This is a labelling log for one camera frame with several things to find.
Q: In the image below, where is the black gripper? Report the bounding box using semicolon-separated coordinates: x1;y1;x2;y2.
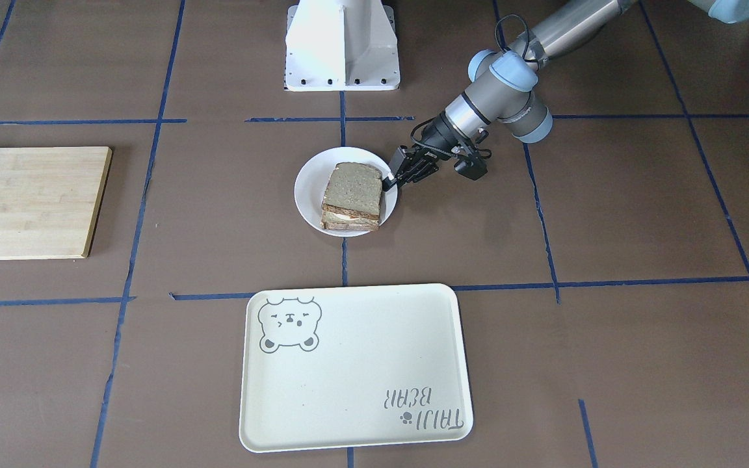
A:
382;113;471;190

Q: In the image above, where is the bread slice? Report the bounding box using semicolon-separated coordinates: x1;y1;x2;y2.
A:
320;207;380;232
322;162;382;219

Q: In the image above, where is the white round plate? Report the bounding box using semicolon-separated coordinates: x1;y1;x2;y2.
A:
293;146;393;238

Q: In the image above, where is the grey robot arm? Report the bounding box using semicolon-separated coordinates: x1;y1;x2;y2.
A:
382;1;633;190

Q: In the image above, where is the cream bear tray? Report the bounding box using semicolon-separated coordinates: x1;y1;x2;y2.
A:
239;283;475;453

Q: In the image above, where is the wooden cutting board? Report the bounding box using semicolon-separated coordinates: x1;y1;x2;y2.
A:
0;146;112;260

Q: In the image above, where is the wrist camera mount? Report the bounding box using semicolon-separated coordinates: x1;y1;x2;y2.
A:
450;128;493;181

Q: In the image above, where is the white pole base plate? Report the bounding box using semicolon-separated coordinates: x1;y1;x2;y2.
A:
283;1;401;92

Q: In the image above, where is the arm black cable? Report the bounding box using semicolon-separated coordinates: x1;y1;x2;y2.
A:
494;14;539;72

